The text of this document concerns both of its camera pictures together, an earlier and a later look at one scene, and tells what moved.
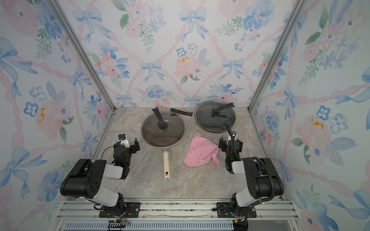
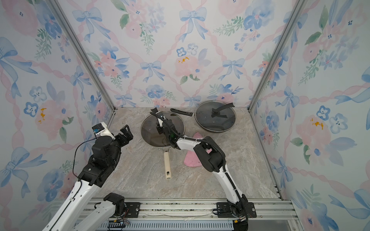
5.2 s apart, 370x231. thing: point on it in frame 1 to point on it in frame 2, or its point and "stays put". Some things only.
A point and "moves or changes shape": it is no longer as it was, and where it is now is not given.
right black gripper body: x=227 y=160 to x=167 y=136
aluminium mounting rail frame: x=176 y=214 stays put
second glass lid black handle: x=217 y=111 stays put
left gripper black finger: x=134 y=147 to x=126 y=132
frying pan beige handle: x=166 y=165 stays put
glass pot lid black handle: x=162 y=125 moves or changes shape
